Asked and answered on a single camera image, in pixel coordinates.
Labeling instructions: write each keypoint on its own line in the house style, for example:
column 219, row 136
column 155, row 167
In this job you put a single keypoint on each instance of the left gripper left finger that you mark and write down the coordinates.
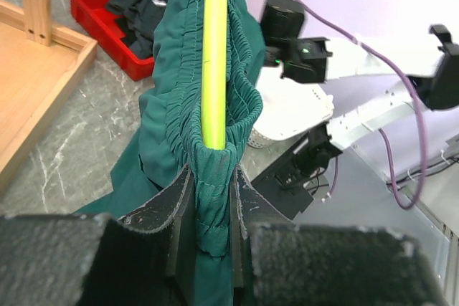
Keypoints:
column 146, row 257

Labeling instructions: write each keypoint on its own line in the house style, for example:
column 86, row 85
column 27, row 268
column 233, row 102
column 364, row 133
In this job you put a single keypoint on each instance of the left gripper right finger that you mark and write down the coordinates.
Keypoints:
column 277, row 262

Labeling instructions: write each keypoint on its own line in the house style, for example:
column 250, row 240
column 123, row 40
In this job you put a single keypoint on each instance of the teal green shorts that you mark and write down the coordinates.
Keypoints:
column 170, row 134

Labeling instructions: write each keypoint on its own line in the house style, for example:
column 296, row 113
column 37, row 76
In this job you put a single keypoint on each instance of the green plastic hanger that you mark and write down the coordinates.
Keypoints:
column 214, row 73

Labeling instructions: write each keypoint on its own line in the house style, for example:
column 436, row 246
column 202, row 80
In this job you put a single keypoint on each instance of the white mesh tray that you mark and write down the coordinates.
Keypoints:
column 289, row 108

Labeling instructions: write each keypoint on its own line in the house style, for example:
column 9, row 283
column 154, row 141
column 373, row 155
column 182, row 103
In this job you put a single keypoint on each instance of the wooden clothes rack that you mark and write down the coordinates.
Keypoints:
column 41, row 64

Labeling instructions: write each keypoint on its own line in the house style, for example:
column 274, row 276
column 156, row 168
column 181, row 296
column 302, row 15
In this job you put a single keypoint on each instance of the black garment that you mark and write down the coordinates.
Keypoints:
column 137, row 19

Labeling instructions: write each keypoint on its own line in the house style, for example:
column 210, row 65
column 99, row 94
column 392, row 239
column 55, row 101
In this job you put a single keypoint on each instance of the red plastic bin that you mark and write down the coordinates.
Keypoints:
column 100, row 24

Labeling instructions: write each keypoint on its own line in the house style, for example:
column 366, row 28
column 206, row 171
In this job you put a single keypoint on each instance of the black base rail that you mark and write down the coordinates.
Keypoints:
column 283, row 182

